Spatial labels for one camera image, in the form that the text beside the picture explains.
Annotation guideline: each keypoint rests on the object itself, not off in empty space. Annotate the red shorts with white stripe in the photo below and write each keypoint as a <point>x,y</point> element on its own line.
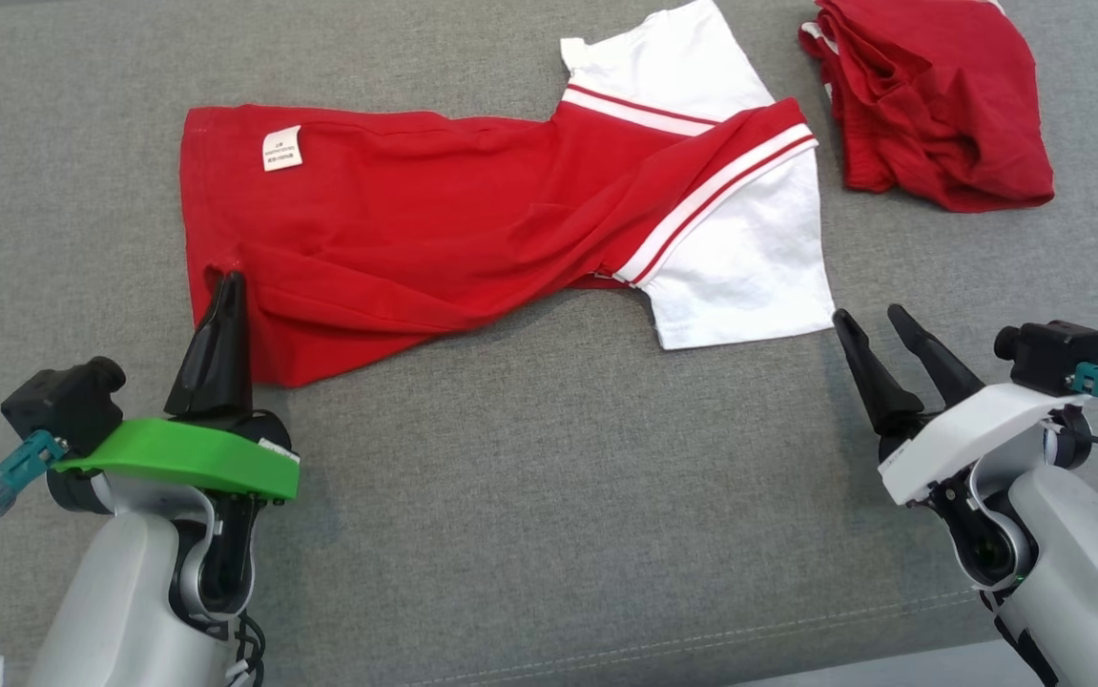
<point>940,105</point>

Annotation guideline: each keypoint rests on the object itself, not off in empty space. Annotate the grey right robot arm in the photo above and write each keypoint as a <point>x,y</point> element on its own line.
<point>1083,563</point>

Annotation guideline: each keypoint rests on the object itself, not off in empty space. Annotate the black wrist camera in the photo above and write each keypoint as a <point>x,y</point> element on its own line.
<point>62,405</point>
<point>1049,355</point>

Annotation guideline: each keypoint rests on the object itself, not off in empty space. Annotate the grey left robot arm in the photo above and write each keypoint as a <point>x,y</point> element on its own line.
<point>119,601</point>

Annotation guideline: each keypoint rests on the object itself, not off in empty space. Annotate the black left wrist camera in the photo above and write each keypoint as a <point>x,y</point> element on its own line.
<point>62,405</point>

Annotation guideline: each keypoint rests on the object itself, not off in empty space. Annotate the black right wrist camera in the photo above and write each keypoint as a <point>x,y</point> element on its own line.
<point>1049,355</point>

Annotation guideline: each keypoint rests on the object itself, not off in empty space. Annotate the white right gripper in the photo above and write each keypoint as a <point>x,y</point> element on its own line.
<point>968,434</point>

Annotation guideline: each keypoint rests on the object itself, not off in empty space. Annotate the grey fabric sofa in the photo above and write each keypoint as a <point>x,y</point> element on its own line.
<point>548,525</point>

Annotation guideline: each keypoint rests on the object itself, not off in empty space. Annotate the red and white jersey shirt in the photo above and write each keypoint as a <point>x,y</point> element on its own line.
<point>415,219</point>

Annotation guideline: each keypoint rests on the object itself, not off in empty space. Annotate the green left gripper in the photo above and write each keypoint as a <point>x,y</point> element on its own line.
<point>186,453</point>

